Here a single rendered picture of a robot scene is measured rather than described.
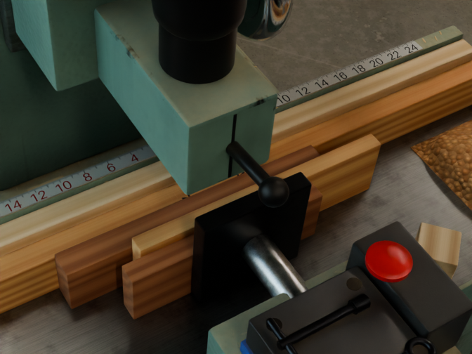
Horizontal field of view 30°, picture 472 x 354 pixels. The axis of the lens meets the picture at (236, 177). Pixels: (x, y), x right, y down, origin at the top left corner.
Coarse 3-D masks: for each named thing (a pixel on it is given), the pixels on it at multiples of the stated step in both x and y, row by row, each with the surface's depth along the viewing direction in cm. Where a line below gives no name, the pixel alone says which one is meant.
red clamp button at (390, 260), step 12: (384, 240) 57; (372, 252) 56; (384, 252) 56; (396, 252) 56; (408, 252) 56; (372, 264) 55; (384, 264) 55; (396, 264) 55; (408, 264) 55; (384, 276) 55; (396, 276) 55
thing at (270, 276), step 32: (256, 192) 62; (224, 224) 60; (256, 224) 63; (288, 224) 65; (224, 256) 63; (256, 256) 63; (288, 256) 69; (192, 288) 66; (224, 288) 67; (288, 288) 61
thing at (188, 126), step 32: (128, 0) 63; (96, 32) 64; (128, 32) 61; (128, 64) 61; (128, 96) 63; (160, 96) 58; (192, 96) 57; (224, 96) 57; (256, 96) 58; (160, 128) 60; (192, 128) 56; (224, 128) 57; (256, 128) 59; (160, 160) 62; (192, 160) 58; (224, 160) 60; (256, 160) 62; (192, 192) 61
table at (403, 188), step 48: (384, 144) 79; (384, 192) 75; (432, 192) 76; (336, 240) 72; (240, 288) 68; (0, 336) 64; (48, 336) 64; (96, 336) 64; (144, 336) 65; (192, 336) 65
